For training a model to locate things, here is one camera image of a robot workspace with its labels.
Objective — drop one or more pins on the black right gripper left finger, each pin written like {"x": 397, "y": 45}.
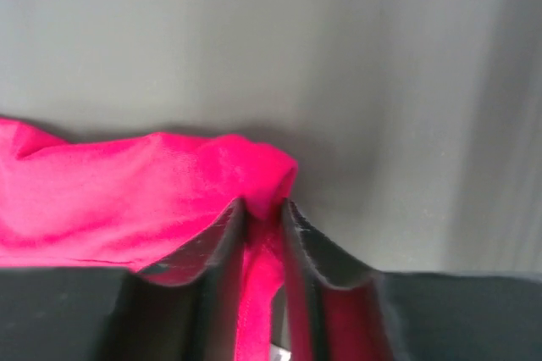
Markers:
{"x": 183, "y": 307}

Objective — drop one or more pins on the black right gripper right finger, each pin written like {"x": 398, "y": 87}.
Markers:
{"x": 340, "y": 308}

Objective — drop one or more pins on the pink red t shirt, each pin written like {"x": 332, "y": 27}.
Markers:
{"x": 132, "y": 202}

